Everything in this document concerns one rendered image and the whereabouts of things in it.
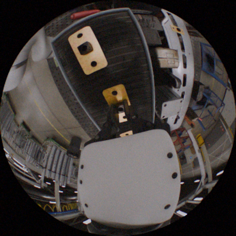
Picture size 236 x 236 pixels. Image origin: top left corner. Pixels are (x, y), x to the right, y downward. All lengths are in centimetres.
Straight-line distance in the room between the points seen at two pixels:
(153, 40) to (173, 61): 9
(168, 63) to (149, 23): 14
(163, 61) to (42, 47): 40
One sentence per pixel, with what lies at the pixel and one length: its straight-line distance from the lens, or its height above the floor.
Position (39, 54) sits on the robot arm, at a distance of 37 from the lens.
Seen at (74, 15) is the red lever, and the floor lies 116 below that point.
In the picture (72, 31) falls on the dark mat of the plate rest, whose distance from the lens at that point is 15.
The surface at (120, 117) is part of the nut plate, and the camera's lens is 16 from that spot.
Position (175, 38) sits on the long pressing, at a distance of 41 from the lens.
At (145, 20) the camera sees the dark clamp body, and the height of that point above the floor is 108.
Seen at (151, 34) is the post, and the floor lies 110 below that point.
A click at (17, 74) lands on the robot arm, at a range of 30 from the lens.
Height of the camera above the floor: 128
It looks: 46 degrees down
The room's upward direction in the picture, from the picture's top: 177 degrees clockwise
